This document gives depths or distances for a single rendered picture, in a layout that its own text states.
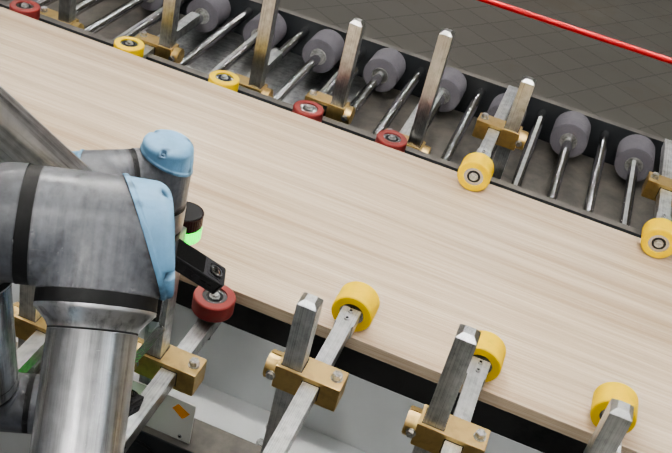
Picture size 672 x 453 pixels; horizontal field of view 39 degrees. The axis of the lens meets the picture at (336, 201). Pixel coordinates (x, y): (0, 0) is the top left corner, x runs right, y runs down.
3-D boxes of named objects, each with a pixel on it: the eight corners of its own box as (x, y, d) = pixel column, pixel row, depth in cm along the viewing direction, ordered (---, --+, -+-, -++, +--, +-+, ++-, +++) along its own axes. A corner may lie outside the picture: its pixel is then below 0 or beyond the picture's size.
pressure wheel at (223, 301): (217, 358, 181) (225, 313, 174) (179, 342, 182) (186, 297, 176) (234, 333, 187) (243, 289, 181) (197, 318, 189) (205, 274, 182)
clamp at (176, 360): (191, 397, 168) (195, 377, 166) (123, 368, 171) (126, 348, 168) (205, 377, 173) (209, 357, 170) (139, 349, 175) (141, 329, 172)
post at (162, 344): (148, 436, 179) (177, 234, 152) (132, 429, 179) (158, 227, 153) (157, 424, 182) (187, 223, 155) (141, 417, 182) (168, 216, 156)
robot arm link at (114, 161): (65, 185, 124) (149, 181, 128) (50, 139, 132) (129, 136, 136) (62, 233, 128) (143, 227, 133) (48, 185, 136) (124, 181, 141)
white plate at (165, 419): (188, 445, 175) (194, 407, 169) (63, 391, 179) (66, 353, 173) (189, 443, 175) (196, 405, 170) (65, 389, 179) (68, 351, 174)
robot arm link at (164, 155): (131, 126, 135) (188, 124, 139) (123, 188, 142) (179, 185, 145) (144, 157, 130) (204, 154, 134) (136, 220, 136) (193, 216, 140)
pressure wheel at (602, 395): (632, 399, 165) (585, 401, 169) (640, 435, 168) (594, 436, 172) (634, 378, 170) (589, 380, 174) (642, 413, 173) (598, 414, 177)
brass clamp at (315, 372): (332, 414, 158) (339, 393, 155) (258, 384, 160) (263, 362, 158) (344, 391, 163) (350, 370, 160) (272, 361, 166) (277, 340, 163)
